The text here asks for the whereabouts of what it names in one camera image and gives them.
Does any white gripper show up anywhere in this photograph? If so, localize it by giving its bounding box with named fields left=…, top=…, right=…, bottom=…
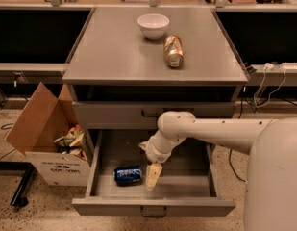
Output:
left=138, top=131, right=180, bottom=191

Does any blue pepsi can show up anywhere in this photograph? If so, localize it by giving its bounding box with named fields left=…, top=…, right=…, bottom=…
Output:
left=113, top=166, right=142, bottom=186

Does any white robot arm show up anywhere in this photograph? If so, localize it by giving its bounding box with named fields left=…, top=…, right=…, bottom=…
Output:
left=139, top=112, right=297, bottom=231

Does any open grey middle drawer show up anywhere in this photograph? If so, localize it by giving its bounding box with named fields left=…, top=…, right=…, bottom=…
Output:
left=72, top=130, right=235, bottom=218

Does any closed grey top drawer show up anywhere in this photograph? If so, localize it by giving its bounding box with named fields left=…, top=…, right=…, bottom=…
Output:
left=72, top=101, right=235, bottom=130

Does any grey drawer cabinet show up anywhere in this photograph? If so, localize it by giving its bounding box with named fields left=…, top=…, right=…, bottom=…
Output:
left=62, top=6, right=249, bottom=218

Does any gold soda can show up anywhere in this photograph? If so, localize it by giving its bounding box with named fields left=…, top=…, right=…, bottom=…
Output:
left=163, top=35, right=184, bottom=67

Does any cardboard box with trash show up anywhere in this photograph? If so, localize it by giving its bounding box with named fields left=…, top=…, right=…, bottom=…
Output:
left=6, top=83, right=90, bottom=186

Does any white ceramic bowl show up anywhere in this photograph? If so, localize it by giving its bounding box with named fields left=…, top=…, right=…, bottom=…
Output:
left=137, top=13, right=170, bottom=40

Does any black metal table leg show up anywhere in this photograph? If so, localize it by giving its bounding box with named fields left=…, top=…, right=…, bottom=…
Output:
left=0, top=162, right=35, bottom=208

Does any white power strip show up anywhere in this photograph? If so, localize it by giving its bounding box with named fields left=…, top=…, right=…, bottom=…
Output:
left=281, top=63, right=297, bottom=70

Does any black floor cable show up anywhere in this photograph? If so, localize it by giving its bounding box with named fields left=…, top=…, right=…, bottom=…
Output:
left=228, top=96, right=248, bottom=183

